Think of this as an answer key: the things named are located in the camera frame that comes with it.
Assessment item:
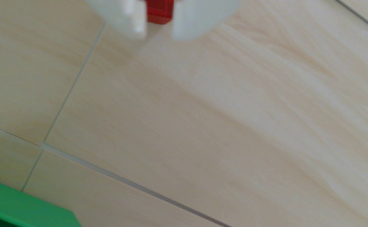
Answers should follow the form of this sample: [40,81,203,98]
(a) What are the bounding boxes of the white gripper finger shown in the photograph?
[171,0,243,42]
[84,0,147,40]

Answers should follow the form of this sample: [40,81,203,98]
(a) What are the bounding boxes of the red block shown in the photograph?
[145,0,175,25]

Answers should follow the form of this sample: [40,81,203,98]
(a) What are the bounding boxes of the green box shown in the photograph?
[0,176,82,227]

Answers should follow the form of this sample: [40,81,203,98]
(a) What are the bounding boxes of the light plywood sheet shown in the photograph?
[43,0,368,227]

